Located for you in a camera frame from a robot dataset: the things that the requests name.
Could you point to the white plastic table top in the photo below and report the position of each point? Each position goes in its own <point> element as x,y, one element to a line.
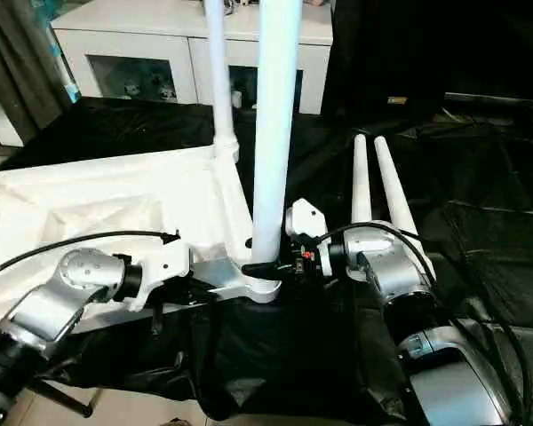
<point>115,195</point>

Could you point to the white plastic table leg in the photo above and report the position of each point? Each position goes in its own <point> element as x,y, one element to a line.
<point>361,182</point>
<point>395,191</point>
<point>220,80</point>
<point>275,124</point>

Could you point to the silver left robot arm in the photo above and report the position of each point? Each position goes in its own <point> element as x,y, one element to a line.
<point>62,293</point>

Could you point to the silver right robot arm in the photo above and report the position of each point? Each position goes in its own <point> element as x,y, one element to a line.
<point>409,284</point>

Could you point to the small yellow tag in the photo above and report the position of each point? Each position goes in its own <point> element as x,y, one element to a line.
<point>397,100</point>

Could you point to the black plastic mat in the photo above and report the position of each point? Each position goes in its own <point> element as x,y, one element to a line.
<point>489,177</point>

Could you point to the white sideboard cabinet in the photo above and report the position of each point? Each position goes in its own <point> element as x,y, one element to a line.
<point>142,35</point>

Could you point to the beige curtain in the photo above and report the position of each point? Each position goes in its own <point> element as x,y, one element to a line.
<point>22,62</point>

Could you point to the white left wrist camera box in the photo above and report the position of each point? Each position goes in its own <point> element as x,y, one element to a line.
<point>164,266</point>

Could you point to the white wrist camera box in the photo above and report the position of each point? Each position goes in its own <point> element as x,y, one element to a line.
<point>306,220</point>
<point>164,266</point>

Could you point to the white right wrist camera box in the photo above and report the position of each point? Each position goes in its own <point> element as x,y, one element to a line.
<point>306,220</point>

